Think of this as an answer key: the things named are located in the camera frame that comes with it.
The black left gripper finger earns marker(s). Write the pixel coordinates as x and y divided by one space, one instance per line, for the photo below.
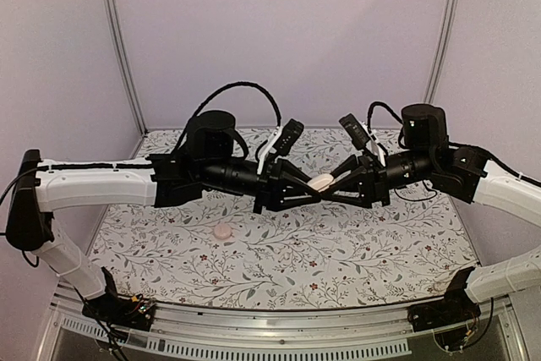
292 201
291 179

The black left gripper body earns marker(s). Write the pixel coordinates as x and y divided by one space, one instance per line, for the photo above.
268 186

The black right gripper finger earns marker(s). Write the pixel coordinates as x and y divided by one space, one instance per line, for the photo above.
350 168
344 192

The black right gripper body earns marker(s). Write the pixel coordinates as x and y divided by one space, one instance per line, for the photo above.
378 179

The white earbuds charging case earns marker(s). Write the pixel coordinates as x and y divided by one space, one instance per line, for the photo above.
320 182

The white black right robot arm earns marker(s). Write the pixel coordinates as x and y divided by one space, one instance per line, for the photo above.
468 173

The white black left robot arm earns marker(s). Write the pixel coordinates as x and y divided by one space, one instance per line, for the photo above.
203 162

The pinkish earbud on table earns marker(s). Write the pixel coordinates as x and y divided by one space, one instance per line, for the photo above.
222 231

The floral patterned table mat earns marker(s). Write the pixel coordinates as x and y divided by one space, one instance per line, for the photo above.
327 255

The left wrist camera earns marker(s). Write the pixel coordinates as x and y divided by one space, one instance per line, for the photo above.
279 144

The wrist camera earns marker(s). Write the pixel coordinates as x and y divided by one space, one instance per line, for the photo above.
279 144
363 139

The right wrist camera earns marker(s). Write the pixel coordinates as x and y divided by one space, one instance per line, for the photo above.
363 139

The aluminium front rail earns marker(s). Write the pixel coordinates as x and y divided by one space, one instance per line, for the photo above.
183 332

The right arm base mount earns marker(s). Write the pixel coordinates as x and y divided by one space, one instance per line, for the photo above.
454 308

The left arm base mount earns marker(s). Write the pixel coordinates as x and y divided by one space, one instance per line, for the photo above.
136 312

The right aluminium corner post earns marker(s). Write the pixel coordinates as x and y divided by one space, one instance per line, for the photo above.
444 38

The aluminium corner post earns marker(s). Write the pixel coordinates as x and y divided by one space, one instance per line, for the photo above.
444 38
119 48

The left aluminium corner post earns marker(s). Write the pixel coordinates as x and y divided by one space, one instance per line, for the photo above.
119 48

